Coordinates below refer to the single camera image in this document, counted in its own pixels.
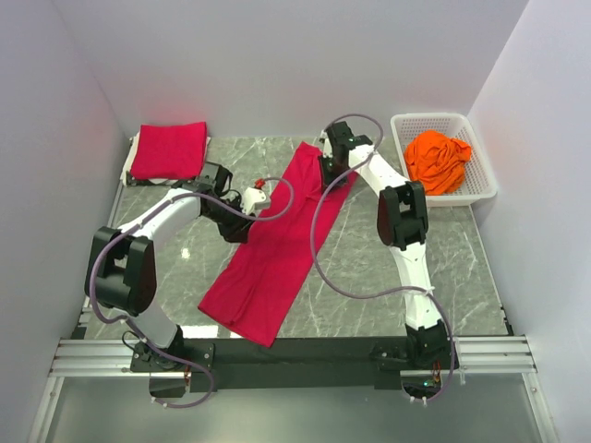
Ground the crumpled orange t-shirt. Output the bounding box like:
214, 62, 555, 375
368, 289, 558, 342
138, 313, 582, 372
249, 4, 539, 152
404, 130, 472, 196

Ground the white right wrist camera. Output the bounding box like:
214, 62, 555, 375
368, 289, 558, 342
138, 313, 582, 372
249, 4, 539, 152
319, 130, 332, 158

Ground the red t-shirt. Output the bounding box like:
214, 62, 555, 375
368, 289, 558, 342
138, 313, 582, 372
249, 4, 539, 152
199, 142, 355, 347
130, 122, 208, 180

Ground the folded red t-shirt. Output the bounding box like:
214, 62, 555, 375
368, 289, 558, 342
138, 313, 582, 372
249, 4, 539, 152
130, 122, 208, 180

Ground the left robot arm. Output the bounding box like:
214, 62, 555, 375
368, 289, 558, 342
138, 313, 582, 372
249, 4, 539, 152
84, 162, 271, 371

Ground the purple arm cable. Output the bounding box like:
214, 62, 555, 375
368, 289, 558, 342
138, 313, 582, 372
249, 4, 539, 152
90, 175, 296, 409
309, 113, 459, 402

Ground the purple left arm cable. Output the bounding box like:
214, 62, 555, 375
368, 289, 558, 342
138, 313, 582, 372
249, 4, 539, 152
90, 175, 296, 409

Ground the white plastic basket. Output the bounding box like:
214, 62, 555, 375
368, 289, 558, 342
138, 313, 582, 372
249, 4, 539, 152
391, 113, 497, 207

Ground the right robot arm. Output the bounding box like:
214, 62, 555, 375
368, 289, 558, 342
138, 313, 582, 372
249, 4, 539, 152
309, 114, 456, 370

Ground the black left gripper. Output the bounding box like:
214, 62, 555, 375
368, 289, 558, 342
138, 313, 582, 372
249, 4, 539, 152
204, 195, 257, 244

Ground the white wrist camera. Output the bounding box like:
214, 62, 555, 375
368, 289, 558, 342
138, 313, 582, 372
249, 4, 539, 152
241, 178, 271, 215
319, 130, 332, 158

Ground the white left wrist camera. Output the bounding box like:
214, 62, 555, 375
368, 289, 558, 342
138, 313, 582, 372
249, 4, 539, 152
241, 178, 271, 215

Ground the aluminium extrusion rail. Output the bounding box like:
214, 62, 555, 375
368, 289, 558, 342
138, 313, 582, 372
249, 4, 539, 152
49, 336, 537, 377

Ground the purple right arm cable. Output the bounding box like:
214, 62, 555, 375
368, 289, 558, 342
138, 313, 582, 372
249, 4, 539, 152
309, 113, 459, 402

